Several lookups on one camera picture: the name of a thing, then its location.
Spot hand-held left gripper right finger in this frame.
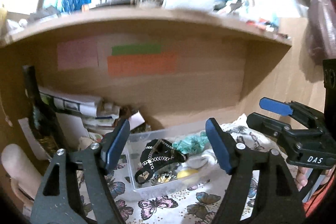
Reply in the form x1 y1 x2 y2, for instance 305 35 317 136
205 118 306 224

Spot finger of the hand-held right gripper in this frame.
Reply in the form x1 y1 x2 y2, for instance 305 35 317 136
246 112 290 139
259 97 325 130

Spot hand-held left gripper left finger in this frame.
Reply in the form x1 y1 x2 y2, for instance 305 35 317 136
30 118 131 224

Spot white cloth pouch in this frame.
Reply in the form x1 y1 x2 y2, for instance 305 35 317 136
185 149 219 170

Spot green scrunchie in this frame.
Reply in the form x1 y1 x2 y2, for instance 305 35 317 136
172 132 210 155

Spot black chain headband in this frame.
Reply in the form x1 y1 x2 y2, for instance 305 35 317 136
134 139 187 186

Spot yellow scrunchie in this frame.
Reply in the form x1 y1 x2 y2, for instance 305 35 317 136
176 168 199 180

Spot clear plastic container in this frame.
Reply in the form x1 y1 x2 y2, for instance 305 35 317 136
126 123 233 200

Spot person's right hand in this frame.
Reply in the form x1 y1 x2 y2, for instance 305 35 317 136
295 166 335 190

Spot white paper card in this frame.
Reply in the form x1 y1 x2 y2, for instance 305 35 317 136
128 111 146 130

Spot stack of booklets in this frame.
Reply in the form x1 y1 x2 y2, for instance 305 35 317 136
83 101 124 133

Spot rolled newspapers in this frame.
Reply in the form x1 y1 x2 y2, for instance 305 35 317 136
38 86 103 116

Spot butterfly print tablecloth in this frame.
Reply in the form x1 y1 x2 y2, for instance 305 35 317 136
24 114 288 224

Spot orange sticky note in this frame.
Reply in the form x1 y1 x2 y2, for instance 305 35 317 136
107 53 177 76

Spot dark wine bottle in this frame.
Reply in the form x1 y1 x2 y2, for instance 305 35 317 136
22 65 67 159

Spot green sticky note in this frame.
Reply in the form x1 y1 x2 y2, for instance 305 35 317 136
112 43 161 55

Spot pink sticky note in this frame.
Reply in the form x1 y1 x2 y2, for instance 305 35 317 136
57 39 99 71

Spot beige cylinder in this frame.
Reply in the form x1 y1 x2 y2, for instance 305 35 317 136
1 144 45 207

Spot pink striped curtain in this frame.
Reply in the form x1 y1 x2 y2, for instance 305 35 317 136
260 0 336 83

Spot wooden shelf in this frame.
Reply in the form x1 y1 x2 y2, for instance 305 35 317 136
0 7 292 51

